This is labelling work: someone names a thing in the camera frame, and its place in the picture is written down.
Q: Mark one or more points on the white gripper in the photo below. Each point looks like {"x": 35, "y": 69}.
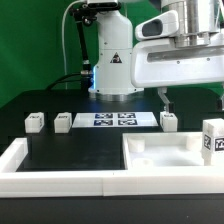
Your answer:
{"x": 158, "y": 63}

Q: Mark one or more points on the white square table top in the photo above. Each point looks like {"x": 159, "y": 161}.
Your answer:
{"x": 145, "y": 152}

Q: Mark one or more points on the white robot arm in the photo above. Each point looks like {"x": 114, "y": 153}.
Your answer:
{"x": 183, "y": 45}

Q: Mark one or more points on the white sheet with tags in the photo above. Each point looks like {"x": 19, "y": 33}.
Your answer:
{"x": 115, "y": 119}

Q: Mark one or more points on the white U-shaped obstacle fence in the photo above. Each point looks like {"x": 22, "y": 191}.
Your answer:
{"x": 157, "y": 181}

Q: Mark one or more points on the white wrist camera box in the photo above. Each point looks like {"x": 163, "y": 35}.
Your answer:
{"x": 164, "y": 25}

